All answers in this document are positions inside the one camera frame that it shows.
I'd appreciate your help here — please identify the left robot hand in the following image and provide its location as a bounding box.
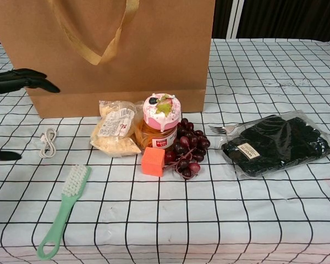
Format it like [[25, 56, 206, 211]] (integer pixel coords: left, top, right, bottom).
[[0, 68, 61, 162]]

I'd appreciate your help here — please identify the green scrub brush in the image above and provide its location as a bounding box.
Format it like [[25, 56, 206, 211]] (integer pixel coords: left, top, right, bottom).
[[37, 164, 92, 261]]

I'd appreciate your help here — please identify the pink cupcake toy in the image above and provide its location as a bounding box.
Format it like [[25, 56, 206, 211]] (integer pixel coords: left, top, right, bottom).
[[142, 92, 183, 133]]

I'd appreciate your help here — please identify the checked white tablecloth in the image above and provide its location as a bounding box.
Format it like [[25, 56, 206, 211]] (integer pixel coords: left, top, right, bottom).
[[0, 38, 330, 264]]

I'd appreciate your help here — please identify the white partition frame post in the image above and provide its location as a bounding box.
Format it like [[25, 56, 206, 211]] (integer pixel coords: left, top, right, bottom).
[[226, 0, 244, 40]]

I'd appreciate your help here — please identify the metal fork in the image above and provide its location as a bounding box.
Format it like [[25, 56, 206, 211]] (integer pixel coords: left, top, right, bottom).
[[208, 122, 247, 136]]

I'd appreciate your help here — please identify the black item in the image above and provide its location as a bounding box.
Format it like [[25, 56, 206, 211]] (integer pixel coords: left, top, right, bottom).
[[216, 109, 330, 179]]

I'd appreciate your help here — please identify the white USB cable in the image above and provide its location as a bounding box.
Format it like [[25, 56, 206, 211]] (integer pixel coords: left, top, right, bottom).
[[39, 128, 59, 159]]

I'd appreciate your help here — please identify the clear jar of rubber bands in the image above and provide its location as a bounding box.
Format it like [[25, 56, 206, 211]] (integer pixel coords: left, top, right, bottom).
[[134, 109, 180, 152]]

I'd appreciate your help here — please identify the dark red grape bunch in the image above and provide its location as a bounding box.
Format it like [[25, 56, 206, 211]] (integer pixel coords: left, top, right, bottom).
[[163, 118, 211, 180]]

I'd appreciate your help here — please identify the bagged bread roll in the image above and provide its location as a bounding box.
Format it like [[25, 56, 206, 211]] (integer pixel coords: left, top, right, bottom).
[[90, 99, 144, 158]]

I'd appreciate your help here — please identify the orange cube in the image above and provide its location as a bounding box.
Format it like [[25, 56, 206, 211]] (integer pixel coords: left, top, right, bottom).
[[141, 146, 166, 177]]

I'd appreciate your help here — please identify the brown paper bag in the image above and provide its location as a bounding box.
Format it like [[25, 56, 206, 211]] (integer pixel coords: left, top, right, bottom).
[[0, 0, 216, 119]]

